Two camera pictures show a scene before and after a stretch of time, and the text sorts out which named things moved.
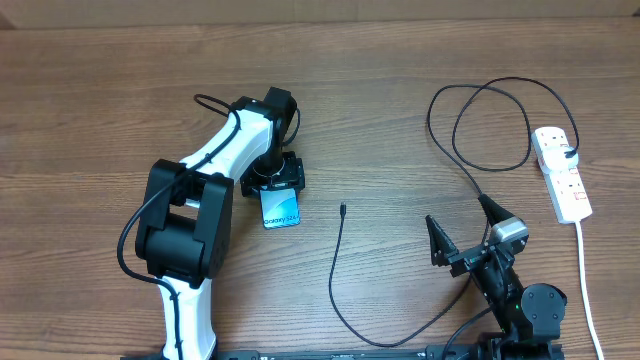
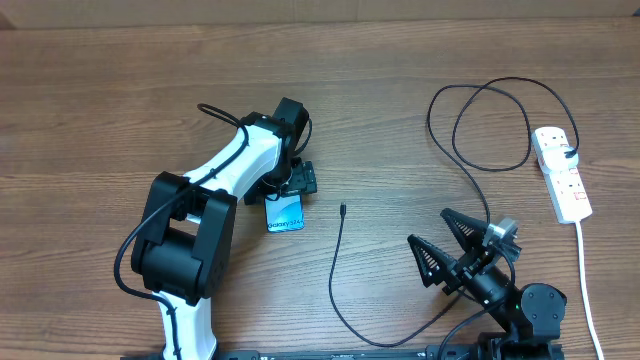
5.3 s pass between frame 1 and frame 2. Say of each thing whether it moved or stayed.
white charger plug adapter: stayed
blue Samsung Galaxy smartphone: moved
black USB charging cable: stayed
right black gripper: moved
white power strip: stayed
